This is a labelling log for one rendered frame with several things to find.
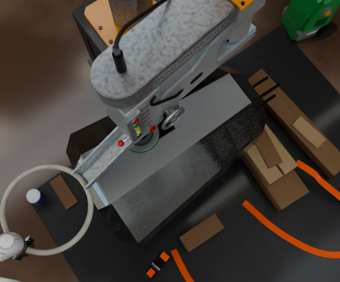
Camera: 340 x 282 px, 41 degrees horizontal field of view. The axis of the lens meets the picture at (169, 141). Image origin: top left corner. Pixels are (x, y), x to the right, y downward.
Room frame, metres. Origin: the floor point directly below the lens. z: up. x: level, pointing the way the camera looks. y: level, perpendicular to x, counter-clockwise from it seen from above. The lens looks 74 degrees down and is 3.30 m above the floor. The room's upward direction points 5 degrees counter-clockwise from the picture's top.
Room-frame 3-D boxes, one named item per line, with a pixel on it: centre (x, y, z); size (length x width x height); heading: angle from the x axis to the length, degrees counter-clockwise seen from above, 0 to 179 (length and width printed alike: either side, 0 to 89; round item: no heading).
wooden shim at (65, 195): (0.64, 0.81, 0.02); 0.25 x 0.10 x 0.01; 31
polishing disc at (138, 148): (0.78, 0.16, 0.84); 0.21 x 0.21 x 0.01
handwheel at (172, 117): (0.76, 0.00, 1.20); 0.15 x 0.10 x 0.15; 128
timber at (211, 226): (0.26, -0.17, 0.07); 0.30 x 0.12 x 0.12; 119
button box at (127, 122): (0.65, 0.15, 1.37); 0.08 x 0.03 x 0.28; 128
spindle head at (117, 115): (0.83, 0.10, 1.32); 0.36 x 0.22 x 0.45; 128
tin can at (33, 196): (0.60, 0.99, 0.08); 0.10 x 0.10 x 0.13
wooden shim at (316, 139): (0.91, -1.02, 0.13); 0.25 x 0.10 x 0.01; 39
